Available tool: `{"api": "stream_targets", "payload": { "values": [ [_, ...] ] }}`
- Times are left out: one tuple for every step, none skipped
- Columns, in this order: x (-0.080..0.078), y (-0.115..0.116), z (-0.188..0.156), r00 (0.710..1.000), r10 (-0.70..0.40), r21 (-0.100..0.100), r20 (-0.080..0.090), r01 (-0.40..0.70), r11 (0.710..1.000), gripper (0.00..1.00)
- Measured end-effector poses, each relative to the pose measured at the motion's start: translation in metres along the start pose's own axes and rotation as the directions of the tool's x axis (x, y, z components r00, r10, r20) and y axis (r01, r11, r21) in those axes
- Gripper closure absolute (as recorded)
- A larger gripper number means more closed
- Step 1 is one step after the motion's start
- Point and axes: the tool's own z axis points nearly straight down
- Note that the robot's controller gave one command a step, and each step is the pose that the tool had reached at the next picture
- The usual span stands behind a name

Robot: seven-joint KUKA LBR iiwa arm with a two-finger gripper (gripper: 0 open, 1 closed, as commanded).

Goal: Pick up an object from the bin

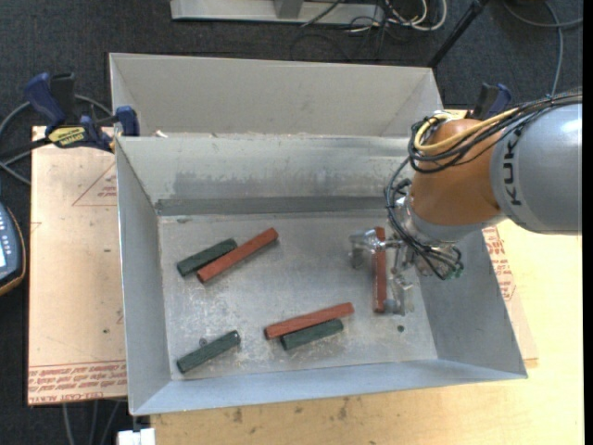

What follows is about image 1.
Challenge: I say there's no grey metal bin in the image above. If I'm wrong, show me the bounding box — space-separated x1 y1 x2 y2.
108 52 529 417

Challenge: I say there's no red-brown flat block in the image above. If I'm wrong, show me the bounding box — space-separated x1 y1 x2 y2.
372 226 389 315
263 301 357 341
196 227 281 285

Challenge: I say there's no dark green flat block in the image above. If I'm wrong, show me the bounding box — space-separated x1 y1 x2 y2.
279 318 346 352
175 329 242 375
175 237 239 278

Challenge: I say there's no brown cardboard board, red print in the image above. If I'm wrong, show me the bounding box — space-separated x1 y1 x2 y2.
27 108 541 408

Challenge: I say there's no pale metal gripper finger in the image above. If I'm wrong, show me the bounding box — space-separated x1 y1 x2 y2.
387 271 417 317
348 228 378 270

